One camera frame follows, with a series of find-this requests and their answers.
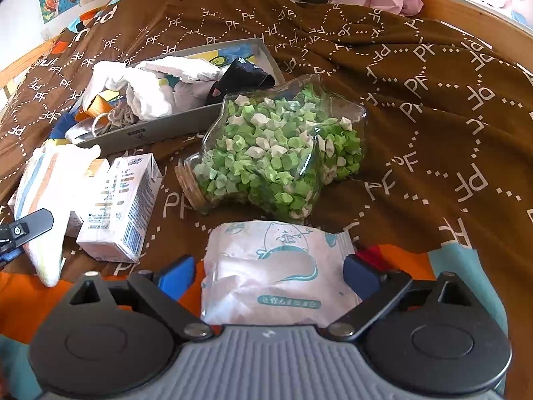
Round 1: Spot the burlap drawstring pouch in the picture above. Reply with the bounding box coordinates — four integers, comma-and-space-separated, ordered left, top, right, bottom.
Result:
92, 106, 140, 135

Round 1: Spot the grey tray with cartoon picture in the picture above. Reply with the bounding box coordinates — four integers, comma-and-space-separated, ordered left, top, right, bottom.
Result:
67, 37, 288, 151

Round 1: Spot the white tissue packet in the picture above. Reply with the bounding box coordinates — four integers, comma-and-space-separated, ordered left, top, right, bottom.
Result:
201, 219, 364, 328

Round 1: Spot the white cardboard box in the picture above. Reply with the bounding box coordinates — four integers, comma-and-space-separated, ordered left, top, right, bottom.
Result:
67, 157, 114, 239

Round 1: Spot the striped towel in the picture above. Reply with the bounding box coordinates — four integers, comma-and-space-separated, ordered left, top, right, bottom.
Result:
12, 144, 103, 289

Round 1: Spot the blue cloth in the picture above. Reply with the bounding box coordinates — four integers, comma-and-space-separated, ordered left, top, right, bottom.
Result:
49, 110, 78, 142

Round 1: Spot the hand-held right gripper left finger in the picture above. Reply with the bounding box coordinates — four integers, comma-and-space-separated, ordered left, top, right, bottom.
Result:
67, 254, 214, 341

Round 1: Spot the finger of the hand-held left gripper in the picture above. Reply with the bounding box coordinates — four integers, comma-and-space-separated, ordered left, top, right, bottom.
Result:
0, 209, 56, 246

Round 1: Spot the brown printed blanket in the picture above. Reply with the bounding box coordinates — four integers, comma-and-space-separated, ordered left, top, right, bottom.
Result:
0, 0, 533, 400

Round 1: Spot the white face mask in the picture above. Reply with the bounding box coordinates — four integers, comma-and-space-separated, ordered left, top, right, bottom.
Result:
137, 55, 223, 84

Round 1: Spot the black sock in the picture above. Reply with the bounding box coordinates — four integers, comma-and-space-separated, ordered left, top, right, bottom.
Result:
204, 57, 276, 103

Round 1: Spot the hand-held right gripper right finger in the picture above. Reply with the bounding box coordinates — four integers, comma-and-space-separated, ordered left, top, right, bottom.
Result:
328, 253, 479, 341

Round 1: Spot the white carton with blue print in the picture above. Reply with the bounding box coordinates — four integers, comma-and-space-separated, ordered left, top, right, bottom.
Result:
76, 153, 164, 264

